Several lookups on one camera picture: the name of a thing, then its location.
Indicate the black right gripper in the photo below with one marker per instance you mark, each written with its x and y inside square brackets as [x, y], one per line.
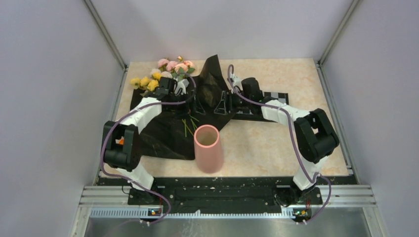
[221, 108]

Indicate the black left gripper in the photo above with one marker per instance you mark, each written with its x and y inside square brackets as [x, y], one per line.
[189, 106]

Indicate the black wrapping sheet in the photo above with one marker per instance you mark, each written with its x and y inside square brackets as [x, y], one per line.
[170, 135]

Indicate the flower bouquet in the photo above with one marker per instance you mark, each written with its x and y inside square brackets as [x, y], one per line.
[163, 75]

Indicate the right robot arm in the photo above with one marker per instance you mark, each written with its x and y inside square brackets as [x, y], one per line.
[312, 134]

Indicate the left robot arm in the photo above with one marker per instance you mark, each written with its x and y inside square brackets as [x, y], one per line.
[121, 157]

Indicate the pink vase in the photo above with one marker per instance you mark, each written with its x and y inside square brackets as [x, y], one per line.
[208, 149]

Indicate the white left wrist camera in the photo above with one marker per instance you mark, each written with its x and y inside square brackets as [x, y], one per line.
[181, 87]

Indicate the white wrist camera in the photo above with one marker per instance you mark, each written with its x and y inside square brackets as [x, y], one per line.
[181, 87]
[235, 83]

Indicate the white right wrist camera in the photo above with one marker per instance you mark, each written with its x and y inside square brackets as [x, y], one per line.
[235, 83]

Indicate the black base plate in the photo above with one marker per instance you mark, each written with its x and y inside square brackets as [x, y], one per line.
[226, 195]

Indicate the aluminium frame rail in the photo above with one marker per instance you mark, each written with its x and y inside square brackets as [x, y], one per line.
[105, 33]

